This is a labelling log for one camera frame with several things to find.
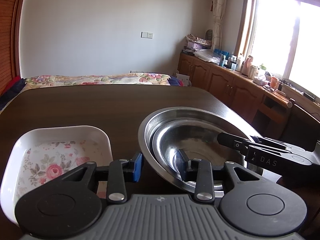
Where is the small steel bowl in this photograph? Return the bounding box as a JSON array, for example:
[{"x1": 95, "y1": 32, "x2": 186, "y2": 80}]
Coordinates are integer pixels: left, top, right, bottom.
[{"x1": 151, "y1": 119, "x2": 246, "y2": 178}]

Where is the wooden cabinet counter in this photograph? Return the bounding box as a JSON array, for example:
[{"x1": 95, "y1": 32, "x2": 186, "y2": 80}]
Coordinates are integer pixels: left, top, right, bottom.
[{"x1": 177, "y1": 52, "x2": 320, "y2": 140}]

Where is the large steel bowl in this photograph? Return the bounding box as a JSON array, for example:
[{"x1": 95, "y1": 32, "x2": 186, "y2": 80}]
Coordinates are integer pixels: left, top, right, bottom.
[{"x1": 138, "y1": 107, "x2": 263, "y2": 192}]

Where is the pink jug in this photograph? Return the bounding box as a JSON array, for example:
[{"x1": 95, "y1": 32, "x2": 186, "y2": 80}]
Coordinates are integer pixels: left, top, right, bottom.
[{"x1": 241, "y1": 55, "x2": 253, "y2": 76}]

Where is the white floral square dish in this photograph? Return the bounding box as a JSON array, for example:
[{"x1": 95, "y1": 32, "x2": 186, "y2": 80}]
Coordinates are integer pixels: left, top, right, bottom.
[{"x1": 1, "y1": 126, "x2": 113, "y2": 223}]

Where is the white paper bag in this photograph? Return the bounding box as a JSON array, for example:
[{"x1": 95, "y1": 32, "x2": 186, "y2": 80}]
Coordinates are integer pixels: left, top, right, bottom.
[{"x1": 175, "y1": 73, "x2": 192, "y2": 87}]

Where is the floral bed quilt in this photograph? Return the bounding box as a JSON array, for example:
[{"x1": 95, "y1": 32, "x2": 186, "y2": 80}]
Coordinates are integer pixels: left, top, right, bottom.
[{"x1": 25, "y1": 73, "x2": 170, "y2": 89}]

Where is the stack of folded fabrics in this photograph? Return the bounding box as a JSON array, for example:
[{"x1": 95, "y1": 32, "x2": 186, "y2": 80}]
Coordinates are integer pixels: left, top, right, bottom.
[{"x1": 184, "y1": 34, "x2": 212, "y2": 53}]

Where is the patterned curtain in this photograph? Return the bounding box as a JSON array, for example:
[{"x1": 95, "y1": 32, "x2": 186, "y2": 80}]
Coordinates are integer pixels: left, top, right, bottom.
[{"x1": 212, "y1": 0, "x2": 227, "y2": 50}]

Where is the wooden louvered wardrobe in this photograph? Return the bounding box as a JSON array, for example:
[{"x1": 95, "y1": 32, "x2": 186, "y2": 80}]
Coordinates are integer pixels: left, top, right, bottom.
[{"x1": 1, "y1": 0, "x2": 23, "y2": 92}]

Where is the window frame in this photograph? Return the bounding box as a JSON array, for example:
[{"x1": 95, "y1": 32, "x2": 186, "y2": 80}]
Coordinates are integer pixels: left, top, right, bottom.
[{"x1": 236, "y1": 0, "x2": 319, "y2": 96}]

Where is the white wall switch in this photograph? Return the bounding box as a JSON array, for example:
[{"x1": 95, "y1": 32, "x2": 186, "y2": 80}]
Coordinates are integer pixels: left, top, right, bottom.
[{"x1": 141, "y1": 31, "x2": 153, "y2": 39}]

